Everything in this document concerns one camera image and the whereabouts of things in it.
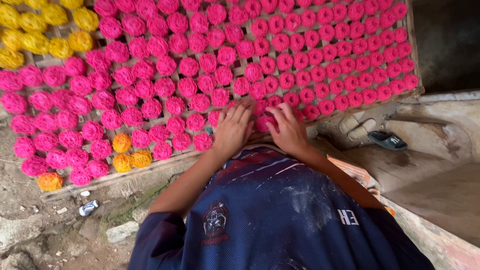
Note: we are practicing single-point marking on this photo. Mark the person's left hand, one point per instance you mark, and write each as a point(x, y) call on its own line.
point(230, 131)

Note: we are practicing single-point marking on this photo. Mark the person's right hand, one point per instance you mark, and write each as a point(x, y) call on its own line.
point(290, 133)

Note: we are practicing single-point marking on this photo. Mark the single pink noodle nest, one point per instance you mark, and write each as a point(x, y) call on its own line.
point(263, 123)

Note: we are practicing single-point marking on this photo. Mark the beige sandal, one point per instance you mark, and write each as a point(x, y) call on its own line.
point(348, 122)
point(362, 129)

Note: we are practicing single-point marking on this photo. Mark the group of pink noodle nests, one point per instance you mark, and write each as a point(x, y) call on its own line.
point(210, 71)

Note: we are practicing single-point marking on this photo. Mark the orange plastic sheet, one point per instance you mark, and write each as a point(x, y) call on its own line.
point(350, 171)

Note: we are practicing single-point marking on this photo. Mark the navy blue jersey shirt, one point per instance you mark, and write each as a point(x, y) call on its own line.
point(277, 221)

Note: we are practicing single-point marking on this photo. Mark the orange noodle nest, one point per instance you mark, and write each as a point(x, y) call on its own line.
point(122, 143)
point(141, 159)
point(122, 162)
point(49, 181)

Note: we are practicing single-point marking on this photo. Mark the dark blue sandal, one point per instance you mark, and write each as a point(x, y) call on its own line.
point(387, 141)

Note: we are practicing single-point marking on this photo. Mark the bamboo drying rack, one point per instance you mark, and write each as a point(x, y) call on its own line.
point(112, 179)

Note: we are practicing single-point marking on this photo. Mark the pale grey stone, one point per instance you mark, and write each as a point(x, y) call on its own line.
point(122, 231)

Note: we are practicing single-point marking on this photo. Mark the small blue white can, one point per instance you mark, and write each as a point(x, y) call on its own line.
point(88, 207)

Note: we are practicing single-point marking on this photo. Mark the group of yellow noodle nests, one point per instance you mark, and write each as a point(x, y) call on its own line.
point(35, 32)

